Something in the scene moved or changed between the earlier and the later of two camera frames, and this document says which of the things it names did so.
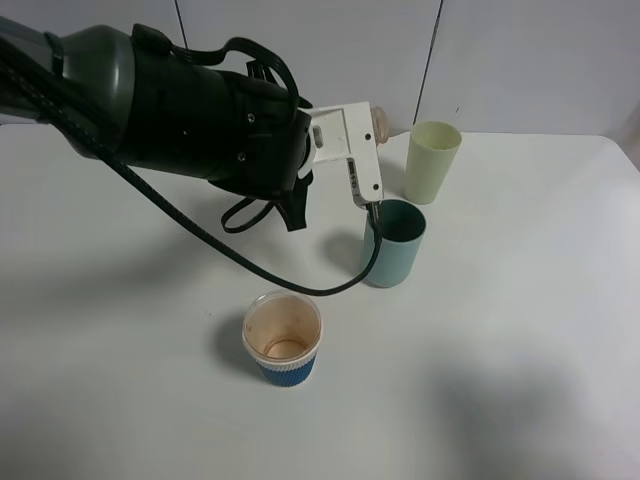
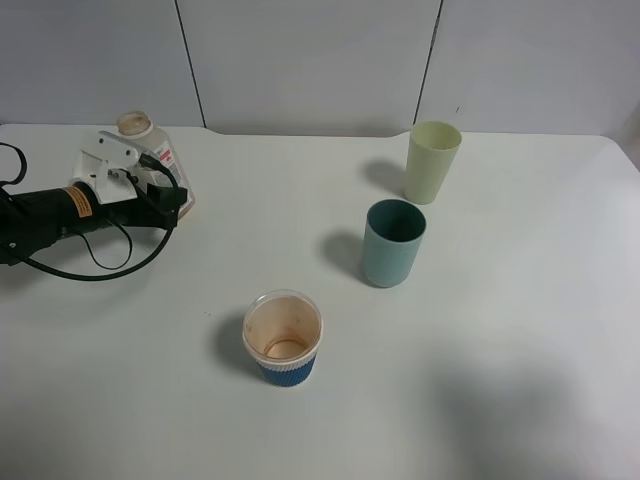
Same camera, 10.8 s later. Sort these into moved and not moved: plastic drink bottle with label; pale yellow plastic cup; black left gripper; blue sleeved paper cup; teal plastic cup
Moved: black left gripper; plastic drink bottle with label
Not moved: blue sleeved paper cup; teal plastic cup; pale yellow plastic cup
